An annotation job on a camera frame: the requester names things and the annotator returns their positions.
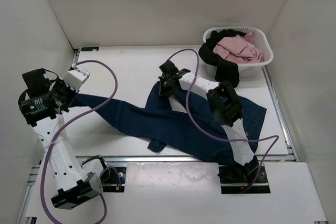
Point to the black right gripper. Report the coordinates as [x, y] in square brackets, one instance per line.
[163, 91]

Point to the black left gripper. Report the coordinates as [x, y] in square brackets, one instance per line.
[72, 93]

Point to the dark blue denim trousers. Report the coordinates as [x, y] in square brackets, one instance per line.
[163, 126]

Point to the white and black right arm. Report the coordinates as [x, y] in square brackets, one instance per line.
[226, 109]

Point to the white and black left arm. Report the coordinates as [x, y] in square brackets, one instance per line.
[75, 183]

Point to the black garment over basket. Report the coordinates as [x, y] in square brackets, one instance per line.
[226, 70]

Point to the blue white label sticker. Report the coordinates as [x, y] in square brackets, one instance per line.
[89, 48]

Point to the pink garment in basket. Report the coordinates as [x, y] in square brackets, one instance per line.
[239, 49]

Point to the white plastic laundry basket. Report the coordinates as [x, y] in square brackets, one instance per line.
[249, 69]

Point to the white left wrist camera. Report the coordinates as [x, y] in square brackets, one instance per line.
[75, 78]

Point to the aluminium frame rail left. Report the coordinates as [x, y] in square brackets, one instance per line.
[75, 58]

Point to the aluminium frame rail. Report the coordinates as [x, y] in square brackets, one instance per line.
[75, 58]
[278, 108]

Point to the aluminium front rail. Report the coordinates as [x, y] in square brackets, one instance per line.
[123, 160]

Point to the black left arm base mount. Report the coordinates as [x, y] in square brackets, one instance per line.
[113, 178]

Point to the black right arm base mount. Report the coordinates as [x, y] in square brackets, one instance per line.
[234, 183]

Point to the aluminium frame rail right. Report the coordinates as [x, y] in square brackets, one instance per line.
[278, 108]

